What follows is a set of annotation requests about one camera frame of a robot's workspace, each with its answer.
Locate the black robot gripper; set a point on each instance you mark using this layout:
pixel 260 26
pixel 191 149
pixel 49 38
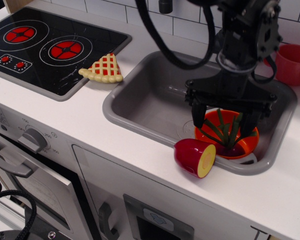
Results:
pixel 229 91

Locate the purple toy beet green leaves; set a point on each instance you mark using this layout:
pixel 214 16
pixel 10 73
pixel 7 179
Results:
pixel 227 140

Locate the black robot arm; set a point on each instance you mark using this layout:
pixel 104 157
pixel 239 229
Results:
pixel 249 35

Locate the grey plastic sink basin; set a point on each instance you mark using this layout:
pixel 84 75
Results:
pixel 150 101

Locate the black sink faucet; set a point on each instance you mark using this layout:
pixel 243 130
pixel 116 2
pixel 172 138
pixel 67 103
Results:
pixel 165 6

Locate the halved red toy fruit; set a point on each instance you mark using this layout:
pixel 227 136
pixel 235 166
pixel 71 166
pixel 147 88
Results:
pixel 194 156

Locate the red plastic cup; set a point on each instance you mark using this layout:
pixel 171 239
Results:
pixel 287 60

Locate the toy lattice pie slice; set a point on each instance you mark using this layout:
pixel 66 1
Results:
pixel 105 70

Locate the grey dishwasher panel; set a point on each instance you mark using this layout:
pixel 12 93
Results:
pixel 149 223

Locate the toy oven door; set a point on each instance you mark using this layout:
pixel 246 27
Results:
pixel 55 196

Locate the black toy stove top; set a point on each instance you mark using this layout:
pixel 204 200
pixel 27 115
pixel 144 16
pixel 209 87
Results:
pixel 44 52

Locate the grey oven knob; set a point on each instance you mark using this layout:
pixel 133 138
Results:
pixel 33 140

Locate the grey cabinet door handle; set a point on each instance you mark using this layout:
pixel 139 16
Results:
pixel 108 233

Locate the grey oven door handle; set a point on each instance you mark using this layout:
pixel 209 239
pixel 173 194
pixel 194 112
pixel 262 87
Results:
pixel 14 168

